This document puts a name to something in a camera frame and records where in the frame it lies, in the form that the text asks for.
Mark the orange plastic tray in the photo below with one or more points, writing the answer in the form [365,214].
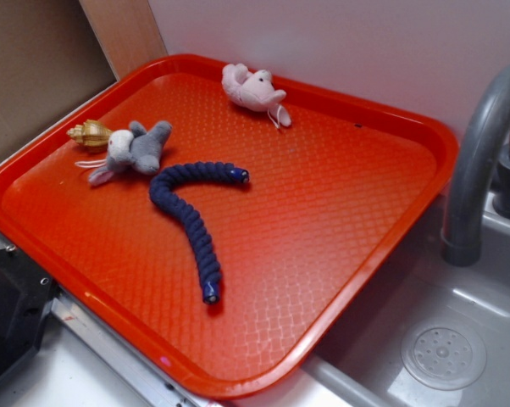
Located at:
[328,200]

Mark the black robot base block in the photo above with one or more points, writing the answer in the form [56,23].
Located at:
[26,295]

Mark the pink plush pig toy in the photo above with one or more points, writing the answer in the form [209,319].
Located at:
[255,91]

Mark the grey plush bunny toy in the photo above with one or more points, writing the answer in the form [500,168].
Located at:
[135,148]

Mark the wooden board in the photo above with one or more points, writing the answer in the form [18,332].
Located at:
[127,33]

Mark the grey toy faucet spout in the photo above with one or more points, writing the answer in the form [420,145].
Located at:
[486,134]

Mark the grey plastic toy sink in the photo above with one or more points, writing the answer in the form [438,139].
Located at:
[422,332]

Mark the tan plastic seashell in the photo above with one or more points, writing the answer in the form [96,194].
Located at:
[92,135]

